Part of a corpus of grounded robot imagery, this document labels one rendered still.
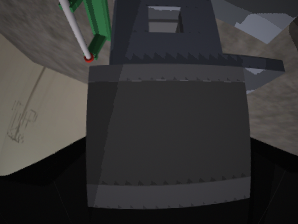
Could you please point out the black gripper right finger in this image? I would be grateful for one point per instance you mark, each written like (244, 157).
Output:
(274, 185)

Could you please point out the grey pin with red head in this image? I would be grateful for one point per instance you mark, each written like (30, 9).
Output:
(76, 30)

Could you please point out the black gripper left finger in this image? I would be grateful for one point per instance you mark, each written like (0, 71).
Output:
(52, 191)

